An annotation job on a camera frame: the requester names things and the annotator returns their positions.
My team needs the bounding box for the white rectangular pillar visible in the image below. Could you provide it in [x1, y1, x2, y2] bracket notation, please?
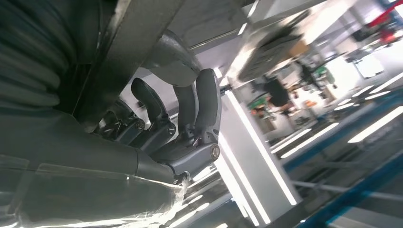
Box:
[217, 91, 303, 227]

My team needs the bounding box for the blue metal shelf rack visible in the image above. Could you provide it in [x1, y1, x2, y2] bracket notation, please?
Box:
[278, 89, 403, 228]

